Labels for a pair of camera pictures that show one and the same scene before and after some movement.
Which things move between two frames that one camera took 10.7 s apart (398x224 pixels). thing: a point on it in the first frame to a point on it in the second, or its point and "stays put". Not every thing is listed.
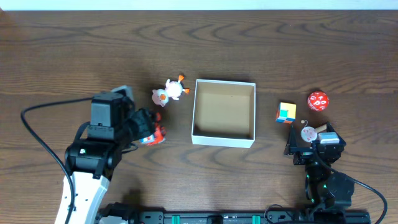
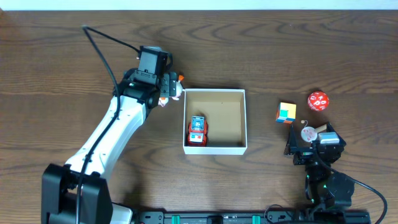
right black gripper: x=304 y=154 stays put
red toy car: x=160 y=132 to x=198 y=131
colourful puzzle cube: x=286 y=112 stays put
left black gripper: x=147 y=121 to x=166 y=86
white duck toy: x=173 y=89 stays put
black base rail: x=297 y=216 stays put
